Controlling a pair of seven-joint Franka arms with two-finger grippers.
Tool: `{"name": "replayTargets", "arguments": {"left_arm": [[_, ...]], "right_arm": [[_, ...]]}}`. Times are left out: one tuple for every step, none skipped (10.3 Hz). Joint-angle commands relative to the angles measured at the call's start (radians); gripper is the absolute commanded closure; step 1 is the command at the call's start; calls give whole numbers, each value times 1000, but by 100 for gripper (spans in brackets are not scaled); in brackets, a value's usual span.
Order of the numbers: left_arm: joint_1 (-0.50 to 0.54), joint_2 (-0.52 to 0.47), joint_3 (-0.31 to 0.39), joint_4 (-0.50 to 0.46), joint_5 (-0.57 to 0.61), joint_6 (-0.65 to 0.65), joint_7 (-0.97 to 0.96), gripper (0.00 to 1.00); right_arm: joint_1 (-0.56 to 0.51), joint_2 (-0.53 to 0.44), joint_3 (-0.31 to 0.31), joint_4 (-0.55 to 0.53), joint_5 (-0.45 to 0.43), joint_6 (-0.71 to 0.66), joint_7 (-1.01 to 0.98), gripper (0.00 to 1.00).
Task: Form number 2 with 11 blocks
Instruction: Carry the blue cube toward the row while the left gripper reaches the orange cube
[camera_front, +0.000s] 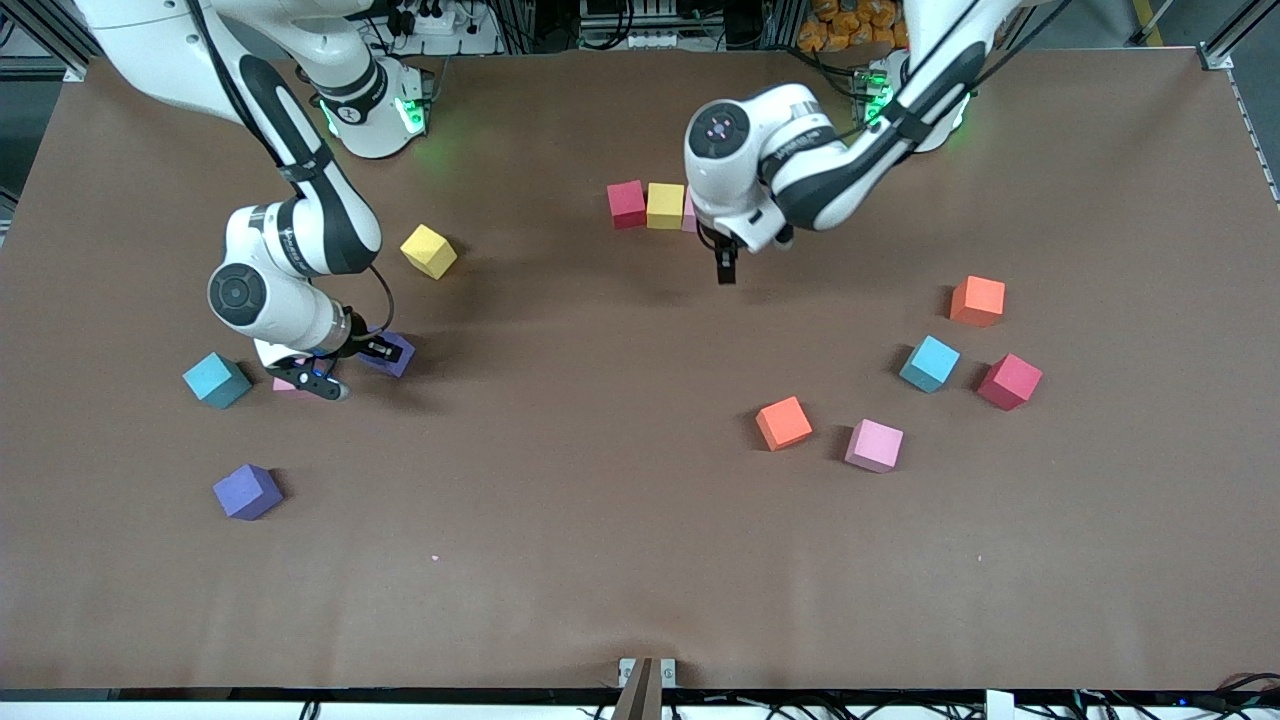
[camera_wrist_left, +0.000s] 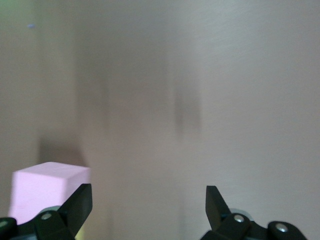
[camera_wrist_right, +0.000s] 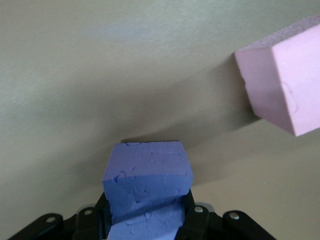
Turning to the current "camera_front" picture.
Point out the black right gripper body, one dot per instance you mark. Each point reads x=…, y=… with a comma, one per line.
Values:
x=359, y=345

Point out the purple foam cube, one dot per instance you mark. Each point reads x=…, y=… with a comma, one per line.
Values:
x=247, y=492
x=405, y=361

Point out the yellow foam cube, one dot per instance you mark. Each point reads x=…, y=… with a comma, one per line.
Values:
x=665, y=206
x=428, y=251

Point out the red foam cube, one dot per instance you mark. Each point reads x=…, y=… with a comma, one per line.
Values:
x=1009, y=382
x=627, y=205

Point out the orange foam cube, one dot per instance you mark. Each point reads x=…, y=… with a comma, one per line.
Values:
x=784, y=424
x=978, y=301

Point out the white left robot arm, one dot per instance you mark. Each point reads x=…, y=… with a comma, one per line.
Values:
x=750, y=205

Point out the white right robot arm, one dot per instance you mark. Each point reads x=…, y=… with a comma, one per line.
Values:
x=150, y=50

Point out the notched pink foam cube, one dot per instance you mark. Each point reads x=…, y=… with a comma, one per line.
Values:
x=283, y=384

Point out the cyan foam cube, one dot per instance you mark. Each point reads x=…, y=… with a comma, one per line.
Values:
x=216, y=381
x=929, y=364

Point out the brown paper table cover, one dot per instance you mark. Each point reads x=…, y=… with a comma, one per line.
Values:
x=640, y=500

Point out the grey electronics rack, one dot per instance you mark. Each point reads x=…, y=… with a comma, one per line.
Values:
x=640, y=20

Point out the orange snack bag pile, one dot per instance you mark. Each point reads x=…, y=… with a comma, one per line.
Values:
x=850, y=25

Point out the white power strip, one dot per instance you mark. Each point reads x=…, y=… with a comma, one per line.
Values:
x=450, y=25

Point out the aluminium frame post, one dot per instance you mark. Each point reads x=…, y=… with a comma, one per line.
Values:
x=1218, y=55
x=72, y=70

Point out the silver camera mount bracket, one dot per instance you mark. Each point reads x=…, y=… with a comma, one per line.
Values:
x=647, y=672

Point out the brown camera pole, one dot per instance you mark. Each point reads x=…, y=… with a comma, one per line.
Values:
x=638, y=700

